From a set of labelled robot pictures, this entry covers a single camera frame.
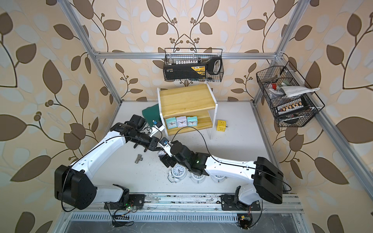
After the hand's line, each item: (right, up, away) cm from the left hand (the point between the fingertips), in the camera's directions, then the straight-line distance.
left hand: (164, 148), depth 75 cm
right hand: (+1, -1, +1) cm, 1 cm away
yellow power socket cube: (+35, +10, +24) cm, 44 cm away
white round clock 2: (+18, -18, +4) cm, 26 cm away
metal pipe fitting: (-19, -10, +16) cm, 27 cm away
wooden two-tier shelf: (+15, +25, +3) cm, 29 cm away
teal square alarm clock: (+3, +13, +8) cm, 16 cm away
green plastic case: (-16, +18, +34) cm, 41 cm away
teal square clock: (+15, +14, +9) cm, 22 cm away
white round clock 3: (+29, -18, +4) cm, 34 cm away
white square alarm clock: (+9, +14, +9) cm, 18 cm away
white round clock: (+7, -15, +6) cm, 18 cm away
